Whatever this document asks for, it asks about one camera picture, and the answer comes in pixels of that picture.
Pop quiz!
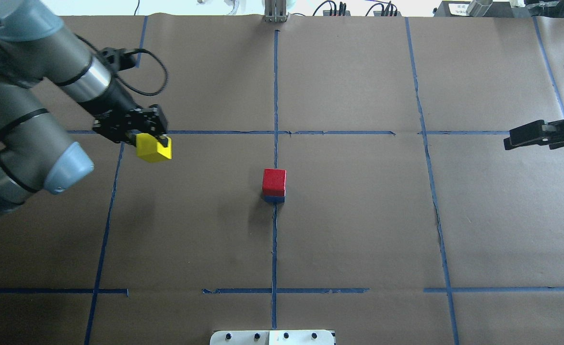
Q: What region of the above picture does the yellow wooden block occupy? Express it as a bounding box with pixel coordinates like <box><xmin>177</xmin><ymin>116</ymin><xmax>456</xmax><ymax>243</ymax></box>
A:
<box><xmin>136</xmin><ymin>133</ymin><xmax>172</xmax><ymax>163</ymax></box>

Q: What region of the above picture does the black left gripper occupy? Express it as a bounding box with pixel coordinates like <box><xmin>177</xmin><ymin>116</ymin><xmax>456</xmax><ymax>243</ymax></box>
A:
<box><xmin>92</xmin><ymin>81</ymin><xmax>170</xmax><ymax>147</ymax></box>

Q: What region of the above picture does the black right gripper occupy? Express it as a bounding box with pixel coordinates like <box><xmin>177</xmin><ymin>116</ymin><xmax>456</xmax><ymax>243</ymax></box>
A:
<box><xmin>504</xmin><ymin>119</ymin><xmax>564</xmax><ymax>150</ymax></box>

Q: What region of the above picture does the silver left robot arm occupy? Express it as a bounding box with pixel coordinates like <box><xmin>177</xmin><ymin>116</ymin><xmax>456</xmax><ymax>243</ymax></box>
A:
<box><xmin>0</xmin><ymin>0</ymin><xmax>172</xmax><ymax>218</ymax></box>

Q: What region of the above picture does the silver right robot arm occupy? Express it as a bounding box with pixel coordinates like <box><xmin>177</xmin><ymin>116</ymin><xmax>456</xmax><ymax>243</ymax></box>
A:
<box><xmin>504</xmin><ymin>48</ymin><xmax>564</xmax><ymax>150</ymax></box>

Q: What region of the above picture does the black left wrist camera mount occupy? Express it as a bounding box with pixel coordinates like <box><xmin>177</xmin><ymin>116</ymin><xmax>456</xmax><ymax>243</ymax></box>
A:
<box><xmin>99</xmin><ymin>46</ymin><xmax>138</xmax><ymax>73</ymax></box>

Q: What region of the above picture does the red wooden block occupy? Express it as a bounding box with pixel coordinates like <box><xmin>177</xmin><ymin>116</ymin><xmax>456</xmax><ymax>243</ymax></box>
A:
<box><xmin>262</xmin><ymin>168</ymin><xmax>287</xmax><ymax>198</ymax></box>

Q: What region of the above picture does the blue wooden block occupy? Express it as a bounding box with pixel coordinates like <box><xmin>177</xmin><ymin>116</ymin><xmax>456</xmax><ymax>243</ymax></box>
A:
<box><xmin>263</xmin><ymin>195</ymin><xmax>285</xmax><ymax>203</ymax></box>

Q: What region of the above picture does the small metal cup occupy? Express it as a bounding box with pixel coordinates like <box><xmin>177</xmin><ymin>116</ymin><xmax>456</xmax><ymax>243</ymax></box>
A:
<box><xmin>466</xmin><ymin>0</ymin><xmax>493</xmax><ymax>18</ymax></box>

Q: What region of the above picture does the black power strip far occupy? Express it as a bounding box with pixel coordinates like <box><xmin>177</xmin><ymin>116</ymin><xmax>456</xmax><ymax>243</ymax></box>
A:
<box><xmin>370</xmin><ymin>1</ymin><xmax>400</xmax><ymax>17</ymax></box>

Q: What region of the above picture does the black box on desk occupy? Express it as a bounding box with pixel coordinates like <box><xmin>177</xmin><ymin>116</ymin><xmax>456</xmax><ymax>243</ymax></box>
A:
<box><xmin>433</xmin><ymin>0</ymin><xmax>532</xmax><ymax>18</ymax></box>

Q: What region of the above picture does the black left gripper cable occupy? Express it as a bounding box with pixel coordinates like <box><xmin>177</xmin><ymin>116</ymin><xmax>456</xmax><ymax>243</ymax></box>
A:
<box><xmin>76</xmin><ymin>34</ymin><xmax>169</xmax><ymax>96</ymax></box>

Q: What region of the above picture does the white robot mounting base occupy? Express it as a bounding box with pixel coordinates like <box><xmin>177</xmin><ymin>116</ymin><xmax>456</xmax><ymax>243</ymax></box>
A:
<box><xmin>209</xmin><ymin>329</ymin><xmax>337</xmax><ymax>345</ymax></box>

